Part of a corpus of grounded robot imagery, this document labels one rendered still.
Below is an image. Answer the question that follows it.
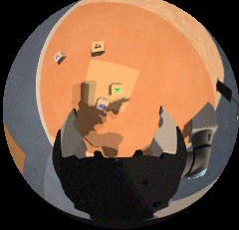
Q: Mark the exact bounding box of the tan block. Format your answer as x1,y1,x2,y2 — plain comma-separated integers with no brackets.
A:
54,51,67,63
97,96,110,112
92,41,106,54
112,83,123,97

